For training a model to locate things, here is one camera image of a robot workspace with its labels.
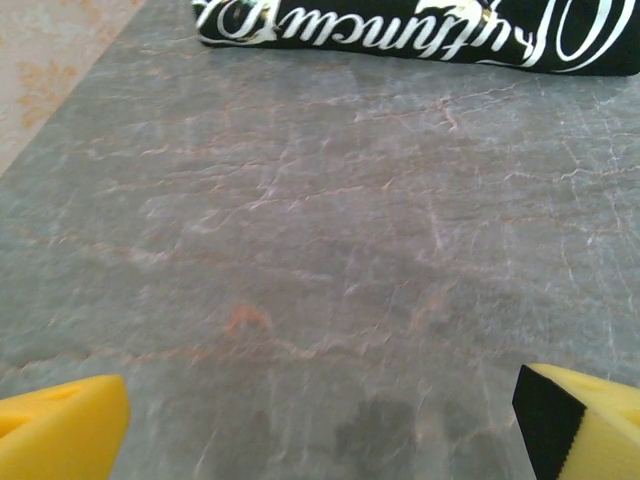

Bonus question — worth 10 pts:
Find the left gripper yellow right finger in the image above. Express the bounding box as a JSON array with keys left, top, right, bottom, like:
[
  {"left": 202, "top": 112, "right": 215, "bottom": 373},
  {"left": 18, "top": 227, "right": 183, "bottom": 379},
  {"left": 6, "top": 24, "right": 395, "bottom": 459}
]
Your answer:
[{"left": 512, "top": 363, "right": 640, "bottom": 480}]

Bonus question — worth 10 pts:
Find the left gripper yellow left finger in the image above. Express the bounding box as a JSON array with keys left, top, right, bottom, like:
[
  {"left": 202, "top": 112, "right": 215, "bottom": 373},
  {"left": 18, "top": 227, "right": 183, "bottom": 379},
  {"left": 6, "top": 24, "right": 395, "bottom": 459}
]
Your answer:
[{"left": 0, "top": 374, "right": 132, "bottom": 480}]

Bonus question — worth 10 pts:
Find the black t-shirt with white print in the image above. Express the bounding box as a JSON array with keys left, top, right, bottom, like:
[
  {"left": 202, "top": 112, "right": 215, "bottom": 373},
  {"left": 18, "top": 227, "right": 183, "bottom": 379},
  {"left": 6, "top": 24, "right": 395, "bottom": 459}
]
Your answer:
[{"left": 191, "top": 0, "right": 640, "bottom": 77}]

